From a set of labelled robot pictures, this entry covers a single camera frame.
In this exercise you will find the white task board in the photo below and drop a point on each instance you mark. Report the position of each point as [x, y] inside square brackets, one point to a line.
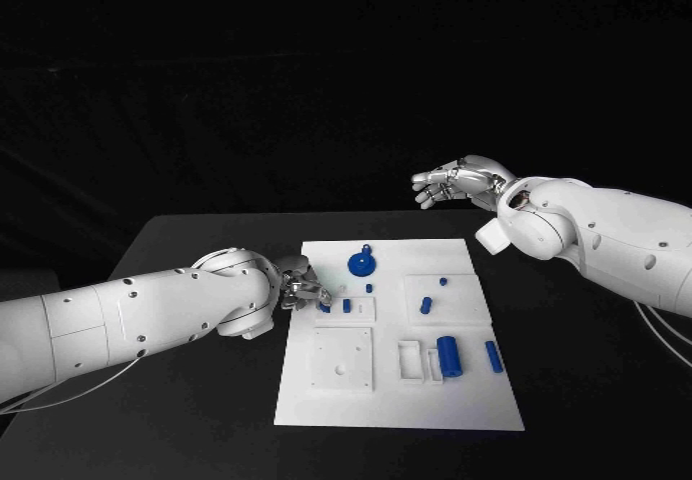
[400, 405]

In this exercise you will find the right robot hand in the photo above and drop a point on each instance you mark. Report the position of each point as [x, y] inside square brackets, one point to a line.
[476, 180]

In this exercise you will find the blue gear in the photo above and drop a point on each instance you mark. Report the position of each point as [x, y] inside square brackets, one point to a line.
[361, 264]

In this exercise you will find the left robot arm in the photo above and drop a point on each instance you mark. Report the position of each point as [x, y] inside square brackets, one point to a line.
[135, 318]

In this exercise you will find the short blue cylinder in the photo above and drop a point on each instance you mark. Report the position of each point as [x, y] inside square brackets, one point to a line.
[426, 305]

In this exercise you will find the long thin blue cylinder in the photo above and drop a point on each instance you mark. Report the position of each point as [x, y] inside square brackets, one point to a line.
[494, 357]

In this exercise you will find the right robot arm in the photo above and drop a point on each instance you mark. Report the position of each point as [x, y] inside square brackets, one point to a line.
[622, 232]

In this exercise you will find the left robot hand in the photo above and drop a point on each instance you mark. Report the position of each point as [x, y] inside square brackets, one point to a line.
[298, 277]

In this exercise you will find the thick blue cylinder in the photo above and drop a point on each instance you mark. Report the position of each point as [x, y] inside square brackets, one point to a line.
[449, 356]

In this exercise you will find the blue plug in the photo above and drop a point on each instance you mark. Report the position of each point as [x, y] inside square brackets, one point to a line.
[325, 309]

